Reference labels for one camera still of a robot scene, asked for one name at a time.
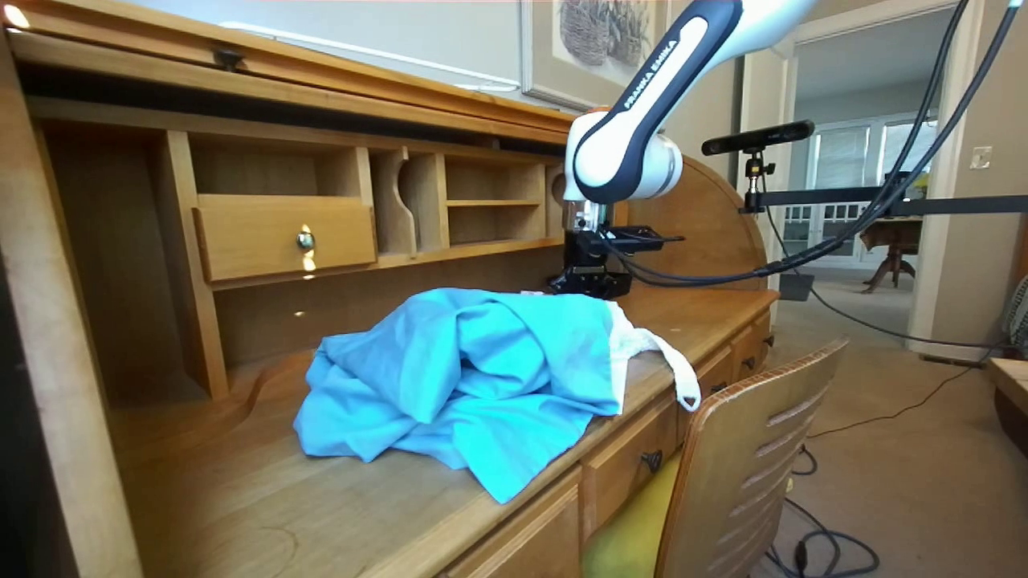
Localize large desk drawer brass knob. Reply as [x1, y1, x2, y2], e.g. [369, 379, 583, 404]
[190, 192, 377, 287]

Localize wooden bench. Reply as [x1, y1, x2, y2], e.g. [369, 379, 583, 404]
[986, 352, 1028, 458]

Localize black stereo camera bar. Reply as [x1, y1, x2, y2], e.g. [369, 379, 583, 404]
[699, 119, 814, 158]

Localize coiled black floor cable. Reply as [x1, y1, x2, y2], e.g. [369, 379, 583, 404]
[762, 442, 883, 578]

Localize blue cloth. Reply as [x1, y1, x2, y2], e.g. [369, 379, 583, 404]
[291, 287, 623, 508]

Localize long black floor cable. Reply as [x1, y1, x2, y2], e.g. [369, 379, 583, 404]
[762, 206, 1004, 352]

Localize green chair cushion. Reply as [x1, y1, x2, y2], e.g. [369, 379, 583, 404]
[577, 454, 683, 578]

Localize white paned window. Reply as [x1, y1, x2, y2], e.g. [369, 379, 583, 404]
[781, 114, 940, 266]

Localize white door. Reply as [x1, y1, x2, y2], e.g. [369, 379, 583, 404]
[736, 40, 800, 269]

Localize wooden slatted chair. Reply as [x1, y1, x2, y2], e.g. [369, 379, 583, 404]
[652, 336, 851, 578]

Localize small black floor box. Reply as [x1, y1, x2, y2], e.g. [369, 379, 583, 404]
[778, 269, 814, 302]

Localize framed picture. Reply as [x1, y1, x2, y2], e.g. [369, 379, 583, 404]
[518, 0, 670, 114]

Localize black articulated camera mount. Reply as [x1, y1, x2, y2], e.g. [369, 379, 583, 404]
[739, 146, 1028, 219]

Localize white towel with red print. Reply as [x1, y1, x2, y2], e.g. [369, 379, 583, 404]
[602, 298, 702, 414]

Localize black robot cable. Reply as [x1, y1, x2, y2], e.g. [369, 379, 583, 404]
[608, 0, 976, 293]
[747, 0, 1023, 283]

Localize wooden roll-top desk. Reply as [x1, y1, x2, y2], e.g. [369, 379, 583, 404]
[0, 0, 781, 578]

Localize dark wooden pedestal table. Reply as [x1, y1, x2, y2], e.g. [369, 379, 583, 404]
[857, 214, 925, 294]

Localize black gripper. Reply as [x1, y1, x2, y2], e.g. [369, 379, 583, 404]
[545, 198, 688, 302]

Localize thin black floor cable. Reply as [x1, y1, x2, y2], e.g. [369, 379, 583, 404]
[807, 364, 973, 442]

